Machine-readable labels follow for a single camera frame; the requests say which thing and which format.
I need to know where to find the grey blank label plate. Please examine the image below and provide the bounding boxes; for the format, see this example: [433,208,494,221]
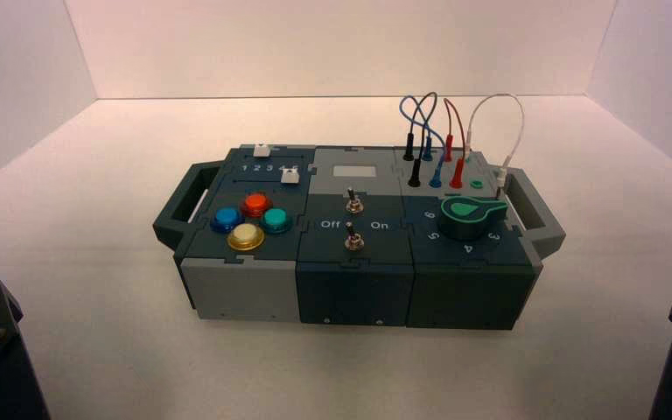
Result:
[333,165,377,179]

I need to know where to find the teal round push button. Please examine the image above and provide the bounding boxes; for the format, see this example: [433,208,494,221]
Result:
[259,208,294,236]

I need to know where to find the red round push button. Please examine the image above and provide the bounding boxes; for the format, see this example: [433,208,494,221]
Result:
[240,192,273,219]

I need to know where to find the dark teal grey control box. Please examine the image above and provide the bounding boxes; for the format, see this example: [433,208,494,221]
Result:
[153,142,567,332]

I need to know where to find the yellow round push button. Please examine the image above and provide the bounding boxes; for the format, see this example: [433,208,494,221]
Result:
[227,223,266,252]

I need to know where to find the blue round push button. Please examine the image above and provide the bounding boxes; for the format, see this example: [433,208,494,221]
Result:
[210,207,243,235]

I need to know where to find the green rotary selector knob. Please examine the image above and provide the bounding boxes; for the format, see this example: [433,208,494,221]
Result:
[435,195,510,242]

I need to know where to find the metal toggle switch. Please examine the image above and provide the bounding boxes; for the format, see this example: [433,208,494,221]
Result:
[344,186,366,215]
[344,220,367,252]

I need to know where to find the black jumper cable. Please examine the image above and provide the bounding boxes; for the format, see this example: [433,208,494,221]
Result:
[402,91,439,188]

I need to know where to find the blue jumper cable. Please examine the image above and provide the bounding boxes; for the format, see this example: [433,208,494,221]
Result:
[399,94,448,189]

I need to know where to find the red jumper cable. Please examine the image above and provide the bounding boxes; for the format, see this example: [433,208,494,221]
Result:
[444,97,468,191]

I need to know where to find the white jumper cable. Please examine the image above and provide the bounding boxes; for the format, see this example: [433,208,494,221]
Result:
[465,92,526,193]

